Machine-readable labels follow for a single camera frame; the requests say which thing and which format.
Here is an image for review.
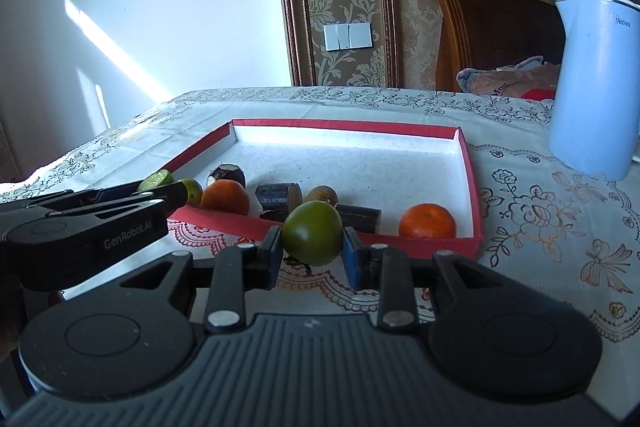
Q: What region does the green cucumber piece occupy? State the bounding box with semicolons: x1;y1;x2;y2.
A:
137;169;176;194

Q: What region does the small green tangerine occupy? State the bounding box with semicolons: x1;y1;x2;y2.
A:
177;178;204;208

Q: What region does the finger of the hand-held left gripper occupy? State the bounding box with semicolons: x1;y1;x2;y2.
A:
95;181;190;222
0;188;146;214

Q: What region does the yellow-brown round fruit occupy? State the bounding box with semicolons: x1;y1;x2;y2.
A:
305;185;339;208

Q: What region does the white wall light switch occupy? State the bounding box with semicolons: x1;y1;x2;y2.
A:
323;23;373;52

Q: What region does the large green tangerine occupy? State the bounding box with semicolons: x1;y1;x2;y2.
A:
281;201;345;267

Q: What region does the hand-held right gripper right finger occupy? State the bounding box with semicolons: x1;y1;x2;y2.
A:
341;226;501;328

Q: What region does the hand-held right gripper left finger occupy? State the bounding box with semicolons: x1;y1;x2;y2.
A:
120;225;285;328

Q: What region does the pink grey folded blanket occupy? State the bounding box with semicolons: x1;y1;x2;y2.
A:
456;56;562;100

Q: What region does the orange tangerine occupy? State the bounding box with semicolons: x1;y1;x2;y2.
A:
200;179;251;216
398;203;457;239

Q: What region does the light blue electric kettle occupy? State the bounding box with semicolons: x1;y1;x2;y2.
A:
546;0;640;182

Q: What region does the brown wooden headboard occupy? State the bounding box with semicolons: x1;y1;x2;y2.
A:
429;0;566;92

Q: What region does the shallow red cardboard box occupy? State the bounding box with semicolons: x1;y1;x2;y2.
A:
160;118;484;264

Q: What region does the white-tipped dark sugarcane piece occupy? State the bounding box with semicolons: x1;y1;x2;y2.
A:
206;163;247;189

